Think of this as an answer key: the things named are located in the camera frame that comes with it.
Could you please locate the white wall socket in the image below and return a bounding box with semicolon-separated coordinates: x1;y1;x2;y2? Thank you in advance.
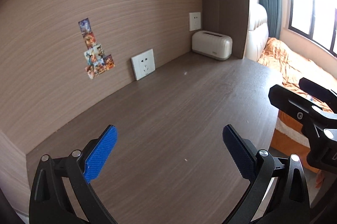
189;12;202;32
131;49;156;81

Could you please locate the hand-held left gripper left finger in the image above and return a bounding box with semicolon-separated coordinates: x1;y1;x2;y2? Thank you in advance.
29;125;118;224

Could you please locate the group of colourful wall stickers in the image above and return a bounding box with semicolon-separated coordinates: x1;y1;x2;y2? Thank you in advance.
78;18;115;80

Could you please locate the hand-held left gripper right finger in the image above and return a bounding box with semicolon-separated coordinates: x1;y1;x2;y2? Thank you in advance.
222;124;311;224

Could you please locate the white padded headboard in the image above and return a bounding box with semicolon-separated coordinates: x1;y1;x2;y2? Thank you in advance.
247;3;269;62

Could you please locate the cream white toaster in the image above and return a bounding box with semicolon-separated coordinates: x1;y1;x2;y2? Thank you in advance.
191;30;233;61

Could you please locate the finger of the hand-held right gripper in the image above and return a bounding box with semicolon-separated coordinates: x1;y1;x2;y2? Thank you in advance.
299;77;337;109
269;84;337;175

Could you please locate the dark framed window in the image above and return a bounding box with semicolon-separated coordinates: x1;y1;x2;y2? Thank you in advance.
286;0;337;57

